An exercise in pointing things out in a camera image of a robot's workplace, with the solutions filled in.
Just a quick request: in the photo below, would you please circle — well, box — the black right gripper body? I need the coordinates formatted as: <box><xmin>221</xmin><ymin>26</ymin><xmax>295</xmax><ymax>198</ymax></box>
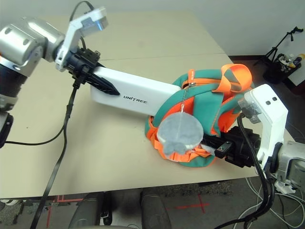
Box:
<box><xmin>215</xmin><ymin>126</ymin><xmax>263</xmax><ymax>169</ymax></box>

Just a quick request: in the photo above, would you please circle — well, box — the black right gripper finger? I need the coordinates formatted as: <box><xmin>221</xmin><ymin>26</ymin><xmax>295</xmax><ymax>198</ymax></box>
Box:
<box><xmin>202</xmin><ymin>135</ymin><xmax>230</xmax><ymax>150</ymax></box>

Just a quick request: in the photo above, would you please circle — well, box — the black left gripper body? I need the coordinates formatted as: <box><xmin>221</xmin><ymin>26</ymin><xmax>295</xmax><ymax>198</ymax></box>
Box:
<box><xmin>67</xmin><ymin>47</ymin><xmax>101</xmax><ymax>83</ymax></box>

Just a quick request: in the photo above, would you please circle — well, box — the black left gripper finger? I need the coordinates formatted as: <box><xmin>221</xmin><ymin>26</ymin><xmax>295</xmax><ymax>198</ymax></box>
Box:
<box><xmin>83</xmin><ymin>70</ymin><xmax>120</xmax><ymax>96</ymax></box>

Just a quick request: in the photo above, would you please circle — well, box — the white Unitree pencil case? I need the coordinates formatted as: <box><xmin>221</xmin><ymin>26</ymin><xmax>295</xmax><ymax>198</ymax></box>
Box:
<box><xmin>90</xmin><ymin>66</ymin><xmax>182</xmax><ymax>117</ymax></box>

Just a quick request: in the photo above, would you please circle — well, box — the teal and orange backpack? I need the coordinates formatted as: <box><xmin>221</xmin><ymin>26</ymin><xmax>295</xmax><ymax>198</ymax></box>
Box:
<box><xmin>145</xmin><ymin>63</ymin><xmax>253</xmax><ymax>169</ymax></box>

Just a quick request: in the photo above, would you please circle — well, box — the white power strip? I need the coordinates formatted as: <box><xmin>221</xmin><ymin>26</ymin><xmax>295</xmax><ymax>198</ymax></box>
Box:
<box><xmin>275</xmin><ymin>181</ymin><xmax>296</xmax><ymax>194</ymax></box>

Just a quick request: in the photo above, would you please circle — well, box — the black storage bin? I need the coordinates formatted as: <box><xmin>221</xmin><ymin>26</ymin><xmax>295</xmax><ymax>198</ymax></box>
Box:
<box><xmin>263</xmin><ymin>53</ymin><xmax>302</xmax><ymax>84</ymax></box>

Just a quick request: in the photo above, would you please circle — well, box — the grey robot right leg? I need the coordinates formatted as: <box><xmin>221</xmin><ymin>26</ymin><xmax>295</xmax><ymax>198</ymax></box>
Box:
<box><xmin>140</xmin><ymin>189</ymin><xmax>172</xmax><ymax>229</ymax></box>

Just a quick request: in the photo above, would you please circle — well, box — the grey robot leg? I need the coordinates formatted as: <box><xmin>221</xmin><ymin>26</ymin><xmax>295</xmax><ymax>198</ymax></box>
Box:
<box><xmin>140</xmin><ymin>189</ymin><xmax>172</xmax><ymax>229</ymax></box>
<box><xmin>69</xmin><ymin>192</ymin><xmax>112</xmax><ymax>229</ymax></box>

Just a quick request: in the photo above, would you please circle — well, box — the black tripod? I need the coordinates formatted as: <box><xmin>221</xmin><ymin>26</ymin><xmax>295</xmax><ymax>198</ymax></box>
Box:
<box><xmin>254</xmin><ymin>26</ymin><xmax>305</xmax><ymax>66</ymax></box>

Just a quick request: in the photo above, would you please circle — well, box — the grey robot left leg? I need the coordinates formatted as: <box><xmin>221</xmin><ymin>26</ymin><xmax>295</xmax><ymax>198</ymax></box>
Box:
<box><xmin>69</xmin><ymin>192</ymin><xmax>112</xmax><ymax>229</ymax></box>

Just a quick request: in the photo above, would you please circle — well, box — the white shoe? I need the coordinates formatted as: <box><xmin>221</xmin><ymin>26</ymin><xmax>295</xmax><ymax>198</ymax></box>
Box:
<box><xmin>0</xmin><ymin>198</ymin><xmax>20</xmax><ymax>206</ymax></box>

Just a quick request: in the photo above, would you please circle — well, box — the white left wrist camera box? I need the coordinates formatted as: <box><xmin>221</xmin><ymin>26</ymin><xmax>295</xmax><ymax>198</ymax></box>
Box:
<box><xmin>55</xmin><ymin>7</ymin><xmax>109</xmax><ymax>72</ymax></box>

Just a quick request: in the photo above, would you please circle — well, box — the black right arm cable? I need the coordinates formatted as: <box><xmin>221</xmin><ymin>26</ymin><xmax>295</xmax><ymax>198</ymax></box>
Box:
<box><xmin>213</xmin><ymin>113</ymin><xmax>277</xmax><ymax>229</ymax></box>

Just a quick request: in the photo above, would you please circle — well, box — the grey plush whale keychain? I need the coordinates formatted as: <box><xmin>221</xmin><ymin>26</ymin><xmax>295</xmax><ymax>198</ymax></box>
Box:
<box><xmin>157</xmin><ymin>82</ymin><xmax>204</xmax><ymax>161</ymax></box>

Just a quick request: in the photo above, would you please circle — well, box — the white floor cable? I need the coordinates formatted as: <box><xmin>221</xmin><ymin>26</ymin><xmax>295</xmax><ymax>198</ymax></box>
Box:
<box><xmin>238</xmin><ymin>176</ymin><xmax>305</xmax><ymax>229</ymax></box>

